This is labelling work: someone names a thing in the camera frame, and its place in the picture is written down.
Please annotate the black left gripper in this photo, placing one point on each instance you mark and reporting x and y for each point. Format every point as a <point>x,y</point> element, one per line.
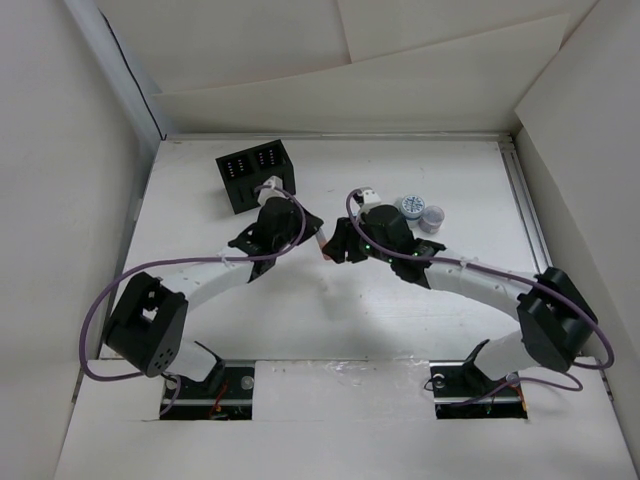
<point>312,225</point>

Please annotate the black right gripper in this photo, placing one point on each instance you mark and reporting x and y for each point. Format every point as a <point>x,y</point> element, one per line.
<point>344,239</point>

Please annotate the orange grey highlighter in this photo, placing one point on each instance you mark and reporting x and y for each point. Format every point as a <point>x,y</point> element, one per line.
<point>321,241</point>

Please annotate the blue patterned tape roll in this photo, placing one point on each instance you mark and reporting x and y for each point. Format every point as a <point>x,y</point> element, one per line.
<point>411,207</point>

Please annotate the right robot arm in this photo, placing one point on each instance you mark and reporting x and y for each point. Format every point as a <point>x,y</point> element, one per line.
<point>554,320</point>

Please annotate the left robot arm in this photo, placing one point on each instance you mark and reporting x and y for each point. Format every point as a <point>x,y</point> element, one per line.
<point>147,324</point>

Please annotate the black slotted organizer box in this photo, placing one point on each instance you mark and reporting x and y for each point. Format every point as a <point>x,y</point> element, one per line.
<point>245,170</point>

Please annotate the white foam board backdrop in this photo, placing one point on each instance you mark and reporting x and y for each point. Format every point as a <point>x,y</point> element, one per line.
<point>468,84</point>

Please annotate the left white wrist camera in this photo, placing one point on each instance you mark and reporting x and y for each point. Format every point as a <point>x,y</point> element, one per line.
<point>271,188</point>

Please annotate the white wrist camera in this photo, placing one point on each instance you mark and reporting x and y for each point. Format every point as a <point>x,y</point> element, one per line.
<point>271,188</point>
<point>366,198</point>

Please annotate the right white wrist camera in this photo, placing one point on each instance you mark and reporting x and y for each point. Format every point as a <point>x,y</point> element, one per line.
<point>366,198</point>

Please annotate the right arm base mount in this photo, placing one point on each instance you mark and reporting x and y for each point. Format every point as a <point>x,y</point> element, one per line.
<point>461,392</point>

